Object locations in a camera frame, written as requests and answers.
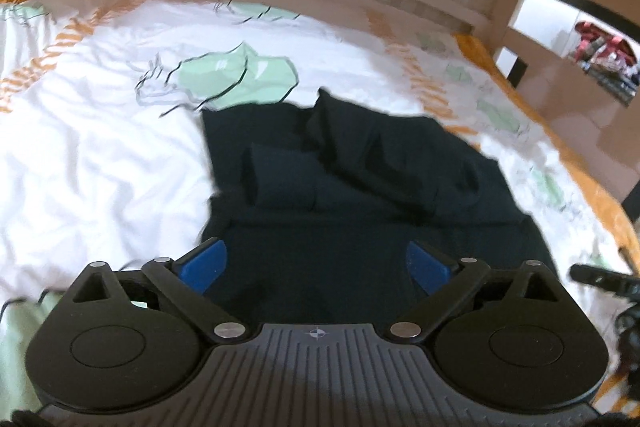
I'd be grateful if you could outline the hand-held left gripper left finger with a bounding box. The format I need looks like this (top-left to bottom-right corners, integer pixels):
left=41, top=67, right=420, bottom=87
left=60, top=238, right=251, bottom=344

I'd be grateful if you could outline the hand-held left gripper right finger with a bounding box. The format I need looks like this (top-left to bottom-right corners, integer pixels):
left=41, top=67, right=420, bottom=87
left=382, top=240, right=571, bottom=344

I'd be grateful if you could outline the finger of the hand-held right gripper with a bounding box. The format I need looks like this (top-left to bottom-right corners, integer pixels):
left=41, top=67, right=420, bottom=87
left=570, top=263, right=640, bottom=300

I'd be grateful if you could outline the black hooded jacket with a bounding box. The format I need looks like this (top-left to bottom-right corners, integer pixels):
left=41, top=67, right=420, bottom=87
left=200, top=88, right=562, bottom=329

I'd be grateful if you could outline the pile of colourful clothes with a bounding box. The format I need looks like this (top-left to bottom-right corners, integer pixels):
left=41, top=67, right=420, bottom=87
left=567, top=21, right=640, bottom=108

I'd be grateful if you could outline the white leaf-print duvet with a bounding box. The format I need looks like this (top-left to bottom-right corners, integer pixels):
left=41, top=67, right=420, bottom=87
left=0, top=0, right=640, bottom=408

